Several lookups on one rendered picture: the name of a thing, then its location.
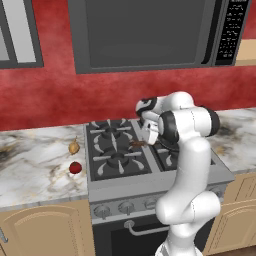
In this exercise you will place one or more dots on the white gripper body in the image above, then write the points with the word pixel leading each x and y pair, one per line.
pixel 152 132

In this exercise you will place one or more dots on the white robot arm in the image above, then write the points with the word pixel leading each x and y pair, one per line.
pixel 190 166

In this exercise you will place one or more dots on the beige drawer front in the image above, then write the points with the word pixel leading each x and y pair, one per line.
pixel 243 186

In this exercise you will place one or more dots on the grey stove with black hob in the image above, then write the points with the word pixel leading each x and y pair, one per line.
pixel 116 186

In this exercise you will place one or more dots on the beige base cupboard door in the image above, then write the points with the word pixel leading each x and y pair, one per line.
pixel 43 231
pixel 233 226

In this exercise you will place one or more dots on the red tomato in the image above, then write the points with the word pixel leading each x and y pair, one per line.
pixel 75 167

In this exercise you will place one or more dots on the grey stove knob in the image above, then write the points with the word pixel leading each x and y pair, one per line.
pixel 126 207
pixel 150 203
pixel 101 211
pixel 219 192

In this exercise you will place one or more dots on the grey glass-fronted wall cupboard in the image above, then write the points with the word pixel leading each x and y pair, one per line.
pixel 20 33

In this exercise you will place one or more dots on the grey microwave oven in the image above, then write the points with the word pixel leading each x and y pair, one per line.
pixel 140 33

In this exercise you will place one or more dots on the beige wall cupboard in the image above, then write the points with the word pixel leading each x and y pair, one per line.
pixel 246 51

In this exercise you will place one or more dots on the black oven door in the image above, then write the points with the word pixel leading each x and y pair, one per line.
pixel 113 238

